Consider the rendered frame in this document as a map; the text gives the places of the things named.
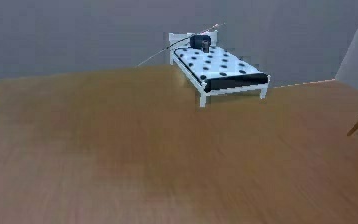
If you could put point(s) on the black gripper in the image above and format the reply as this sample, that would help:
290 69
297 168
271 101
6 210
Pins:
205 46

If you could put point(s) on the white bed with dotted cover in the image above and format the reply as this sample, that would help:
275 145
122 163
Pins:
220 66

